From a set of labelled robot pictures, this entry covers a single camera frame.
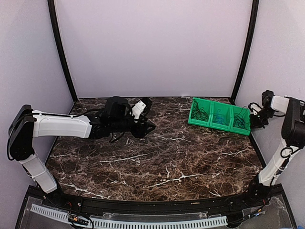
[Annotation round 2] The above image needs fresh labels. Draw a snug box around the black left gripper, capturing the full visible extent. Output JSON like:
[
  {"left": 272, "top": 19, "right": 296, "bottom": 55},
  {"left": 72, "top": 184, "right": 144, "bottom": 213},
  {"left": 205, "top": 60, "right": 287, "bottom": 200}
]
[{"left": 111, "top": 110, "right": 156, "bottom": 138}]

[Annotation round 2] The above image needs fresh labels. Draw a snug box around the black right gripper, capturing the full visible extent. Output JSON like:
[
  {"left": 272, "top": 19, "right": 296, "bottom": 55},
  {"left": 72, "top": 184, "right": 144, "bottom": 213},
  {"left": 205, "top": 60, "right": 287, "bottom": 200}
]
[{"left": 249, "top": 108, "right": 275, "bottom": 128}]

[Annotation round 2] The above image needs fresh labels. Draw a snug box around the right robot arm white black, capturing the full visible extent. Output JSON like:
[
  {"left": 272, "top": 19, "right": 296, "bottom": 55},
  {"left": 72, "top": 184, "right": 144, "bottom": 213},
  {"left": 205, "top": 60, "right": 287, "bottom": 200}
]
[{"left": 243, "top": 90, "right": 305, "bottom": 207}]

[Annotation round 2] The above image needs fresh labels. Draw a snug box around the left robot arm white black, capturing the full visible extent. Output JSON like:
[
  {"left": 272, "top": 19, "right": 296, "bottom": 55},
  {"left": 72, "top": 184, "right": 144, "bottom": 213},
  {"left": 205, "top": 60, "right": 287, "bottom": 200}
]
[{"left": 7, "top": 96, "right": 156, "bottom": 208}]

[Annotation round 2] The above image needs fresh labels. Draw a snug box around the green plastic bin right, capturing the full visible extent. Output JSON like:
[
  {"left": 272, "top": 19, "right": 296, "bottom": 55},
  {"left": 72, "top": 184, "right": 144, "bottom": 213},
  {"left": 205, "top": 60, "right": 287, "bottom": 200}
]
[{"left": 230, "top": 105, "right": 251, "bottom": 136}]

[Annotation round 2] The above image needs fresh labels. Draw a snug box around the green plastic bin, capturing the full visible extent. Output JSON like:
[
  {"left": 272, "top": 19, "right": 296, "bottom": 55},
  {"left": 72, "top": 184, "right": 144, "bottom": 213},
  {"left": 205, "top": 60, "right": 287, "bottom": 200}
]
[
  {"left": 230, "top": 105, "right": 251, "bottom": 136},
  {"left": 209, "top": 101, "right": 233, "bottom": 132},
  {"left": 188, "top": 97, "right": 212, "bottom": 127}
]

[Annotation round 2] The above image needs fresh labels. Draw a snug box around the green plastic bin middle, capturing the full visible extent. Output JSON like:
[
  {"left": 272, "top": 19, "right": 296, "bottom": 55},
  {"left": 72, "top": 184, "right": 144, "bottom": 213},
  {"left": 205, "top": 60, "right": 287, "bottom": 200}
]
[{"left": 209, "top": 101, "right": 233, "bottom": 132}]

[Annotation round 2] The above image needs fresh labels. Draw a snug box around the green plastic bin left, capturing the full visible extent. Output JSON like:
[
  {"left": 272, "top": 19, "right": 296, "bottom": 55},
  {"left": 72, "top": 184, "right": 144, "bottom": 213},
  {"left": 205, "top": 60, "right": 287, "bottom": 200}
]
[{"left": 188, "top": 97, "right": 212, "bottom": 127}]

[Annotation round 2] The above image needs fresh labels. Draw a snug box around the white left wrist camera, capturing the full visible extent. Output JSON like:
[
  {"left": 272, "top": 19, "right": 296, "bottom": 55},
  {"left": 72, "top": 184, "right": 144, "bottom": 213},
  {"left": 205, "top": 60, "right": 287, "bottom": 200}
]
[{"left": 132, "top": 97, "right": 152, "bottom": 120}]

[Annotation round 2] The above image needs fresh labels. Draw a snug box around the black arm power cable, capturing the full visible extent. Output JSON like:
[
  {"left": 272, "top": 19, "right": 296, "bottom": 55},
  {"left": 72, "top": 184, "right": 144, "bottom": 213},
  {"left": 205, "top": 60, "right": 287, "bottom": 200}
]
[{"left": 280, "top": 146, "right": 294, "bottom": 158}]

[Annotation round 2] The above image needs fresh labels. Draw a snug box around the black frame post right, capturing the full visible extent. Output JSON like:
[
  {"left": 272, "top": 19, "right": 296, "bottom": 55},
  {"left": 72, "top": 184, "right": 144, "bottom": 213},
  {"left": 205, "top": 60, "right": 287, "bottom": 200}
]
[{"left": 230, "top": 0, "right": 259, "bottom": 104}]

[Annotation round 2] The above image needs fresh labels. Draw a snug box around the black frame post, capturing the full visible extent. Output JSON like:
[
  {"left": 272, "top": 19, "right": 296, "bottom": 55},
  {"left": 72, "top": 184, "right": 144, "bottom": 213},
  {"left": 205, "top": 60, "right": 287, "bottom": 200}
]
[
  {"left": 230, "top": 0, "right": 259, "bottom": 104},
  {"left": 47, "top": 0, "right": 78, "bottom": 103}
]

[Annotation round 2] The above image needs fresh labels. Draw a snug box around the black front rail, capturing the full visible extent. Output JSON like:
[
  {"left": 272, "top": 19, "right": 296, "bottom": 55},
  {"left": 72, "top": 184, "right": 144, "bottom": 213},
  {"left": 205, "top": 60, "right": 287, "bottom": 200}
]
[{"left": 37, "top": 185, "right": 281, "bottom": 216}]

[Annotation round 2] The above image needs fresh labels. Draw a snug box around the white slotted cable duct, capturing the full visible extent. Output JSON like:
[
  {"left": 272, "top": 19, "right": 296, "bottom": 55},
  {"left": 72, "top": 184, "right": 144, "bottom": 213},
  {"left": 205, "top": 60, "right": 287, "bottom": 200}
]
[{"left": 30, "top": 204, "right": 228, "bottom": 229}]

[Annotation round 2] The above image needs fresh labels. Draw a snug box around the black frame post left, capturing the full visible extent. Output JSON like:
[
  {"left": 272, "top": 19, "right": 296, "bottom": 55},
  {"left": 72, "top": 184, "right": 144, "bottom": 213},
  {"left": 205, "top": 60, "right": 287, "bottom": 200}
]
[{"left": 47, "top": 0, "right": 78, "bottom": 103}]

